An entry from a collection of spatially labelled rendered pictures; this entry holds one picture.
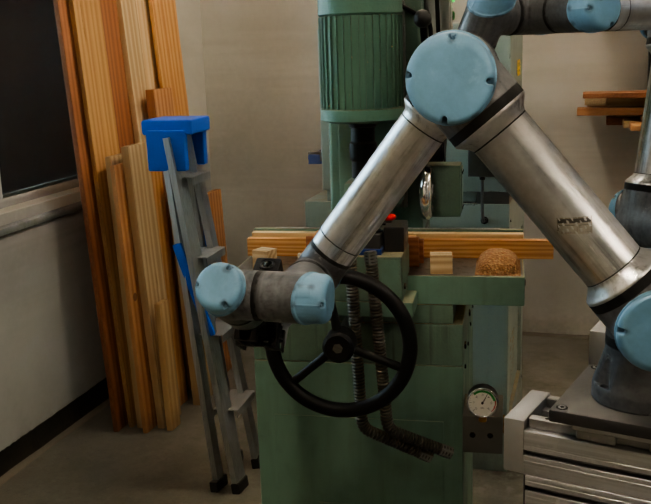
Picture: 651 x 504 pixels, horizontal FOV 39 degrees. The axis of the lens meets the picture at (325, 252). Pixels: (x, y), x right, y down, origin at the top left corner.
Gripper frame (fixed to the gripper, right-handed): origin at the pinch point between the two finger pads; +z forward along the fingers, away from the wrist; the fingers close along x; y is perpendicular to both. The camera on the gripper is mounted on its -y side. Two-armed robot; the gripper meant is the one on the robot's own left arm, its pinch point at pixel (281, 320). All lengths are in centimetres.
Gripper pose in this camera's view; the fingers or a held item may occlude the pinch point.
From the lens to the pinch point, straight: 164.6
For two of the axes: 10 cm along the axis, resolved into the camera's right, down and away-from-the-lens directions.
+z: 2.1, 2.7, 9.4
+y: -1.0, 9.6, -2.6
